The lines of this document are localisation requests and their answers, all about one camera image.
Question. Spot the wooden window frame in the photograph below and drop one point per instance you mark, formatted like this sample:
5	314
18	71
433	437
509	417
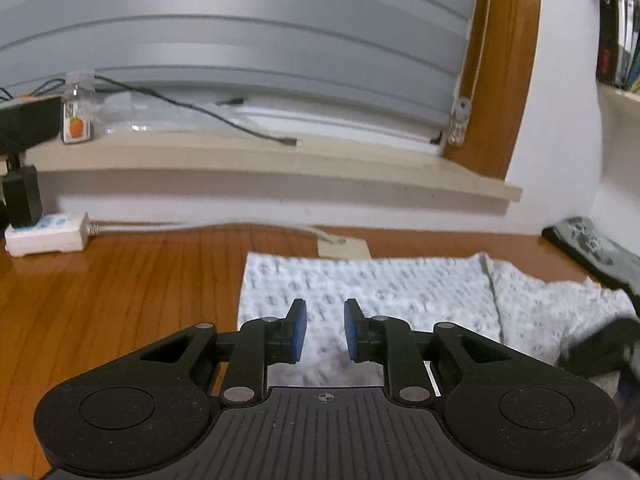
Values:
510	60

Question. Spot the row of books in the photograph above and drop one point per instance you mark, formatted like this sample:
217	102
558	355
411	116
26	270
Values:
631	45

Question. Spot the white power strip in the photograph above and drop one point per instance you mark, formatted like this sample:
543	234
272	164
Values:
47	235

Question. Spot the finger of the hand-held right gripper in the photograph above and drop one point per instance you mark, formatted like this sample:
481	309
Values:
600	345

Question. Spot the white patterned shirt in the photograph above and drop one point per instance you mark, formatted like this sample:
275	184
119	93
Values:
400	285

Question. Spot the black device on stand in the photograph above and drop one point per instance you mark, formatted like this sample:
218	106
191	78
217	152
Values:
27	120

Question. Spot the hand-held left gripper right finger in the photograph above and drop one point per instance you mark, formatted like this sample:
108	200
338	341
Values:
350	330

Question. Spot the plastic bottle orange label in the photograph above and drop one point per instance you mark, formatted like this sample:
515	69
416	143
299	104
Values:
77	110

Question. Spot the white wall shelf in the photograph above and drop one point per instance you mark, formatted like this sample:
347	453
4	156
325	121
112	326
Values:
620	102

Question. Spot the grey printed sweatshirt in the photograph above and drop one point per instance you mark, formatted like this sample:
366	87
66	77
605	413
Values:
595	242

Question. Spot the black power adapter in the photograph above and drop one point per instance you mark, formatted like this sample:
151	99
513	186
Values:
22	195

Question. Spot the grey window blind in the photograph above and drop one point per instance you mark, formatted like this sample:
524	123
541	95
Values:
250	35

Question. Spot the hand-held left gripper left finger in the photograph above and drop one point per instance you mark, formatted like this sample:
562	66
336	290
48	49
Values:
299	330

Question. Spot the clear plastic bag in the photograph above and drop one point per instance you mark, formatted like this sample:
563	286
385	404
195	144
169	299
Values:
165	115

